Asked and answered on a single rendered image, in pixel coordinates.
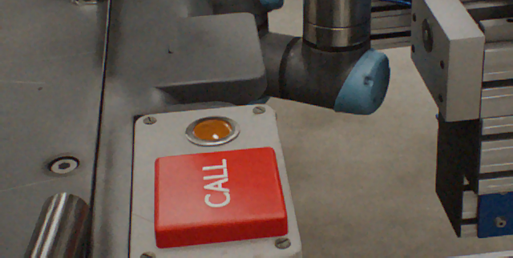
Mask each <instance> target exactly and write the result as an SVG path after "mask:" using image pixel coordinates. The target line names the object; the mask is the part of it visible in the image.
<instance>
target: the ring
mask: <svg viewBox="0 0 513 258"><path fill-rule="evenodd" d="M208 120H222V121H225V122H227V123H229V124H230V125H231V126H232V131H231V132H230V133H229V134H228V135H226V136H225V137H223V138H220V139H201V138H199V137H197V136H195V135H194V133H193V129H194V127H196V126H197V125H198V124H200V123H202V122H205V121H208ZM185 134H186V137H187V139H188V140H189V141H190V142H192V143H194V144H196V145H200V146H205V147H215V146H220V145H223V144H226V143H229V142H231V141H233V140H234V139H235V138H236V137H237V136H238V135H239V134H240V126H239V124H238V123H237V122H236V121H234V120H233V119H230V118H227V117H223V116H209V117H205V118H202V119H198V120H196V121H195V122H193V123H191V124H190V125H189V126H188V127H187V128H186V131H185Z"/></svg>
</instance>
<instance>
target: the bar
mask: <svg viewBox="0 0 513 258"><path fill-rule="evenodd" d="M89 220H91V209H90V208H89V206H88V204H87V203H86V202H85V201H84V200H83V199H81V198H80V197H78V196H75V195H72V194H69V193H59V194H56V195H53V196H51V197H50V198H49V199H47V200H46V201H45V202H44V204H43V206H42V209H41V212H40V214H39V216H38V220H37V223H36V225H35V227H34V231H33V233H32V236H31V238H30V242H29V244H28V247H27V249H26V253H25V256H24V257H23V258H79V253H80V251H81V247H82V245H83V240H84V237H85V234H86V231H87V226H88V223H89Z"/></svg>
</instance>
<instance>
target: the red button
mask: <svg viewBox="0 0 513 258"><path fill-rule="evenodd" d="M154 233H155V238H156V247H157V248H160V249H165V248H172V247H180V246H188V245H195V244H210V243H219V242H227V241H235V240H249V239H257V238H265V237H274V236H285V235H287V234H288V233H289V222H288V215H287V210H286V206H285V198H284V193H283V189H282V185H281V177H280V172H279V168H278V165H277V157H276V152H275V150H274V149H273V148H272V147H255V148H246V149H239V150H231V151H214V152H206V153H198V154H190V155H174V156H165V157H159V158H157V159H156V160H155V163H154Z"/></svg>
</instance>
